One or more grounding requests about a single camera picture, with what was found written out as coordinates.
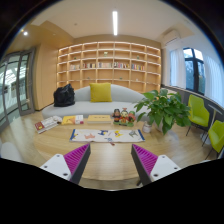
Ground lime green chair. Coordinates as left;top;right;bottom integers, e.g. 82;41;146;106
203;120;224;154
188;95;210;132

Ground ceiling light strip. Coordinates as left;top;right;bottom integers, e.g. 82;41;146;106
112;11;118;36

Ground near lime green chair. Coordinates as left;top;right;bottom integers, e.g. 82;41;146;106
203;120;224;154

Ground red and white book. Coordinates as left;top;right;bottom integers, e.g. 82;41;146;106
35;116;62;133

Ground black bag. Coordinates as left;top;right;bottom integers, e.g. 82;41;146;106
53;84;75;107

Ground white air conditioner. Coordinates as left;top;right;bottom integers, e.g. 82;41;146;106
162;30;180;46

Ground colourful figurine toys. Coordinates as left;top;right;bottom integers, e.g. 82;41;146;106
112;108;136;127

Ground dark framed window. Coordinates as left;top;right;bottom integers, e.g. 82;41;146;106
183;48;206;95

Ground green potted plant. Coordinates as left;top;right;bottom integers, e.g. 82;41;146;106
134;89;191;134

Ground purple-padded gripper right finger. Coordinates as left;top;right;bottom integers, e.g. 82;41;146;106
131;144;180;186

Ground grey curved sofa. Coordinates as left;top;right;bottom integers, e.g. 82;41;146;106
42;84;143;119

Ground yellow cushion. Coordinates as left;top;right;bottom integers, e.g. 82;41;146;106
90;83;112;102

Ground white patterned towel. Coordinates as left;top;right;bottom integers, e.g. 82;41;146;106
70;129;145;143

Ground yellow and white book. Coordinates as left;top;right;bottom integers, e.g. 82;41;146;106
62;115;84;125

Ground yellow flat box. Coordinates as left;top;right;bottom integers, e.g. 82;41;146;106
87;115;111;124

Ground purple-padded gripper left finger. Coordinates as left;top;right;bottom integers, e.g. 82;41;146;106
41;144;91;184

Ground glass double door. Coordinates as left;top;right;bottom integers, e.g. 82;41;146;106
0;48;35;132

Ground far lime green chair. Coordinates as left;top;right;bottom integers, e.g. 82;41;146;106
188;95;210;132

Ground wooden wall bookshelf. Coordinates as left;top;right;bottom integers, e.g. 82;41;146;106
57;41;161;93

